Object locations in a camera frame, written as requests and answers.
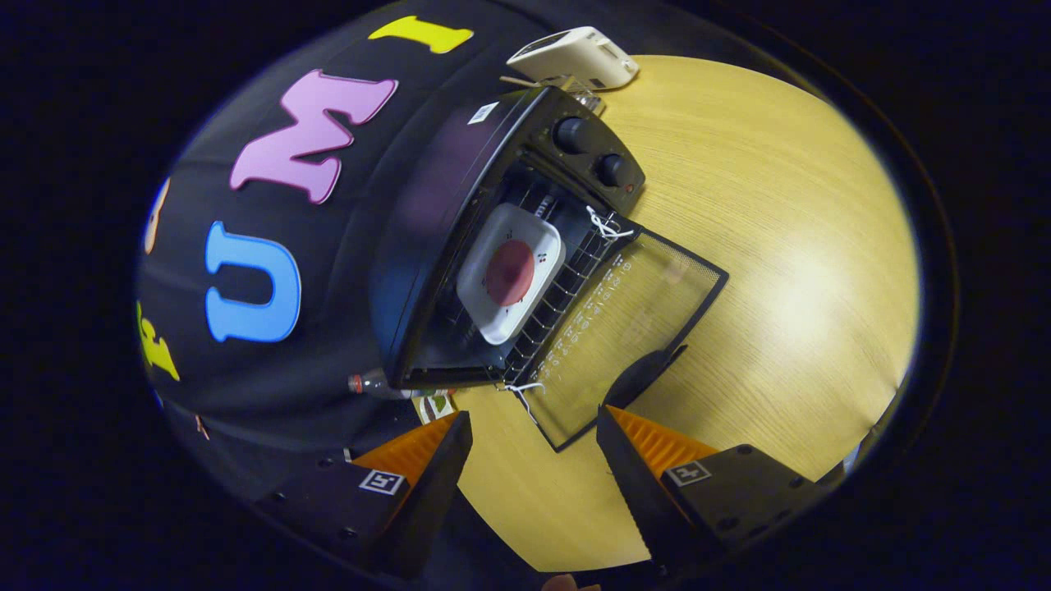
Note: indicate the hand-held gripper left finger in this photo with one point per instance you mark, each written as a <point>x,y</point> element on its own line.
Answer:
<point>435,492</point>

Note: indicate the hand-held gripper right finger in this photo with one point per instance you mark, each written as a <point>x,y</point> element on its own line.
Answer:
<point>636,492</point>

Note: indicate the glass toaster oven door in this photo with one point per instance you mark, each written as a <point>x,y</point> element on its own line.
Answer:
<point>636,377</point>

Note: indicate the pink round food slice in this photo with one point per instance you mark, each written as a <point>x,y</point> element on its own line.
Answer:
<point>509,272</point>

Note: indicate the white square plate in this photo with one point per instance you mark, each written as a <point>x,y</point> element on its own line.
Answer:
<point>525,226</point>

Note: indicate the black toaster oven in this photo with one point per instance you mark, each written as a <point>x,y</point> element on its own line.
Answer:
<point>427,189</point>

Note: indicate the black oven knob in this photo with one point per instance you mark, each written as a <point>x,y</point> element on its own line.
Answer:
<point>571,134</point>
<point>612,170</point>

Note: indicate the white toaster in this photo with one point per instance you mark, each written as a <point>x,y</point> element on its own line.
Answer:
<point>575,57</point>

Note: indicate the small dish of beans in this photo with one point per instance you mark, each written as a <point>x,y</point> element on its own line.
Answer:
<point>435,406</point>

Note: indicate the clear plastic bottle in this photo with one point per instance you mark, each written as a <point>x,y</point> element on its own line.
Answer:
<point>378,383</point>

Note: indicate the reddish clip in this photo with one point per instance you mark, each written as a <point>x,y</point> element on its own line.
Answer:
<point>201,427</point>

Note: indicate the black backdrop cloth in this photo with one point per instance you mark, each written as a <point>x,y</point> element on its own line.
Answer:
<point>345,246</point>

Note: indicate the wooden utensil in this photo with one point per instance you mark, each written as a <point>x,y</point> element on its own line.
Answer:
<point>517,81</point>

